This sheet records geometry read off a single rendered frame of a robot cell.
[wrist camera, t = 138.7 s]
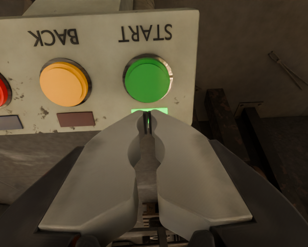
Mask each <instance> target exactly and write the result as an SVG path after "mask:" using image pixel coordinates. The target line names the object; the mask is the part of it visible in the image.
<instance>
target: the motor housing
mask: <svg viewBox="0 0 308 247"><path fill-rule="evenodd" d="M204 105H205V108H206V112H207V115H208V119H209V123H210V126H211V130H212V134H213V138H214V140H216V139H217V140H218V141H219V142H220V143H221V144H222V145H224V146H225V147H226V148H227V149H229V150H230V151H231V152H233V153H234V154H235V155H236V156H238V157H239V158H240V159H241V160H243V161H244V162H245V163H246V164H248V163H249V162H250V158H249V155H248V153H247V150H246V147H245V145H244V142H243V140H242V137H241V134H240V132H239V129H238V127H237V124H236V121H235V119H234V116H233V114H232V111H231V109H230V106H229V103H228V101H227V98H226V96H225V93H224V90H223V88H218V89H207V92H206V96H205V101H204ZM249 166H250V167H251V168H253V169H254V170H255V171H257V172H258V173H259V174H260V175H262V176H263V177H264V178H265V179H266V176H265V174H264V173H263V171H262V170H261V169H260V168H259V167H257V166H253V165H249Z"/></svg>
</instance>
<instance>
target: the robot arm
mask: <svg viewBox="0 0 308 247"><path fill-rule="evenodd" d="M148 122H149V135H152V136H153V137H154V138H155V154H156V158H157V159H158V160H159V161H160V163H161V164H160V166H159V167H158V168H157V171H156V173H157V193H158V207H159V218H160V222H161V224H162V225H163V226H164V227H165V228H167V229H168V230H170V231H172V232H174V233H176V234H177V235H179V236H181V237H183V238H185V239H186V240H188V241H189V243H188V245H187V247H308V223H307V221H306V220H305V219H304V218H303V216H302V215H301V214H300V213H299V211H298V210H297V209H296V208H295V207H294V206H293V205H292V203H291V202H290V201H289V200H288V199H287V198H286V197H285V196H284V195H283V194H282V193H281V192H280V191H279V190H278V189H277V188H276V187H275V186H273V185H272V184H271V183H270V182H269V181H268V180H267V179H265V178H264V177H263V176H262V175H260V174H259V173H258V172H257V171H255V170H254V169H253V168H251V167H250V166H249V165H248V164H246V163H245V162H244V161H243V160H241V159H240V158H239V157H238V156H236V155H235V154H234V153H233V152H231V151H230V150H229V149H227V148H226V147H225V146H224V145H222V144H221V143H220V142H219V141H218V140H217V139H216V140H209V139H208V138H207V137H206V136H204V135H203V134H202V133H200V132H199V131H198V130H196V129H195V128H193V127H192V126H190V125H188V124H187V123H185V122H183V121H181V120H179V119H176V118H174V117H172V116H170V115H168V114H166V113H164V112H162V111H160V110H157V109H153V110H151V111H143V110H137V111H135V112H133V113H131V114H130V115H128V116H126V117H124V118H122V119H121V120H119V121H117V122H115V123H114V124H112V125H110V126H108V127H107V128H105V129H104V130H102V131H101V132H99V133H98V134H97V135H95V136H94V137H93V138H92V139H91V140H90V141H89V142H88V143H87V144H86V145H85V146H76V147H75V148H74V149H73V150H72V151H71V152H69V153H68V154H67V155H66V156H65V157H64V158H63V159H61V160H60V161H59V162H58V163H57V164H56V165H55V166H53V167H52V168H51V169H50V170H49V171H48V172H46V173H45V174H44V175H43V176H42V177H41V178H39V179H38V180H37V181H36V182H35V183H34V184H33V185H31V186H30V187H29V188H28V189H27V190H26V191H25V192H24V193H22V194H21V195H20V196H19V197H18V198H17V199H16V200H15V201H14V202H13V203H12V204H11V205H10V206H9V207H8V208H7V210H6V211H5V212H4V213H3V214H2V215H1V216H0V247H111V246H112V242H113V241H114V240H115V239H117V238H118V237H120V236H122V235H123V234H125V233H126V232H128V231H129V230H131V229H132V228H133V227H134V226H135V224H136V222H137V216H138V205H139V196H138V188H137V180H136V172H135V169H134V167H135V165H136V164H137V162H138V161H139V160H140V159H141V147H140V141H141V140H142V138H143V137H144V136H145V135H147V129H148Z"/></svg>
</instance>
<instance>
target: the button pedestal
mask: <svg viewBox="0 0 308 247"><path fill-rule="evenodd" d="M199 15H200V13H199V10H198V9H196V8H187V7H185V8H166V9H146V10H133V0H35V1H34V3H33V4H32V5H31V6H30V7H29V8H28V9H27V10H26V11H25V12H24V14H23V15H22V16H7V17H0V79H1V80H2V81H3V83H4V84H5V86H6V88H7V92H8V97H7V101H6V102H5V104H3V105H2V106H1V107H0V116H10V115H18V117H19V119H20V121H21V123H22V125H23V129H12V130H0V135H14V134H34V133H54V132H75V131H96V130H104V129H105V128H107V127H108V126H110V125H112V124H114V123H115V122H117V121H119V120H121V119H122V118H124V117H126V116H128V115H130V114H131V113H132V111H131V110H133V109H153V108H167V114H168V115H170V116H172V117H174V118H176V119H179V120H181V121H183V122H185V123H187V124H188V125H191V124H192V117H193V102H194V88H195V73H196V59H197V44H198V30H199ZM141 58H154V59H157V60H158V61H160V62H161V63H163V64H164V65H165V67H166V68H167V71H168V73H169V77H170V86H169V89H168V91H167V93H166V94H165V95H164V96H163V97H162V98H161V99H160V100H158V101H155V102H150V103H145V102H140V101H138V100H136V99H134V98H133V97H132V96H131V95H130V94H129V93H128V91H127V89H126V86H125V76H126V73H127V70H128V68H129V67H130V65H131V64H132V63H133V62H135V61H136V60H138V59H141ZM55 62H66V63H70V64H72V65H74V66H76V67H77V68H78V69H79V70H80V71H81V72H82V73H83V74H84V76H85V78H86V80H87V83H88V92H87V94H86V96H85V98H84V99H83V100H82V101H81V102H80V103H79V104H77V105H75V106H70V107H68V106H61V105H58V104H56V103H54V102H52V101H51V100H50V99H48V98H47V97H46V95H45V94H44V92H43V91H42V88H41V85H40V75H41V73H42V71H43V70H44V68H46V67H47V66H49V65H50V64H52V63H55ZM71 112H93V116H94V120H95V125H94V126H73V127H61V126H60V124H59V121H58V118H57V115H56V114H57V113H71Z"/></svg>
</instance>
